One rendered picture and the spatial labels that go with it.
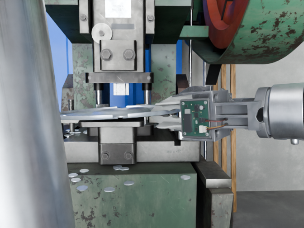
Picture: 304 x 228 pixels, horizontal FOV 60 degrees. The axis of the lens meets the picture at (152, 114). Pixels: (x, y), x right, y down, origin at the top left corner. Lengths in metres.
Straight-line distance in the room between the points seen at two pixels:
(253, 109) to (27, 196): 0.27
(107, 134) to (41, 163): 0.50
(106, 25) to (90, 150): 0.34
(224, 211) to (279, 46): 0.43
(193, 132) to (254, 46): 0.41
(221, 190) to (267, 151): 1.67
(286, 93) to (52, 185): 0.29
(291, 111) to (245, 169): 1.92
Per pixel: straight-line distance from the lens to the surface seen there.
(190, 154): 0.73
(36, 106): 0.18
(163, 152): 0.72
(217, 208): 0.63
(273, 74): 2.23
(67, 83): 1.18
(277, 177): 2.39
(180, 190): 0.66
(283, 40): 0.76
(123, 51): 0.73
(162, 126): 0.44
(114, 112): 0.53
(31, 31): 0.19
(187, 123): 0.39
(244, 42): 0.72
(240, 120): 0.38
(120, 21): 0.78
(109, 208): 0.68
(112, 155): 0.69
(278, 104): 0.36
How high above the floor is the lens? 0.86
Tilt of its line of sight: 7 degrees down
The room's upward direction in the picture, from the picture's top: straight up
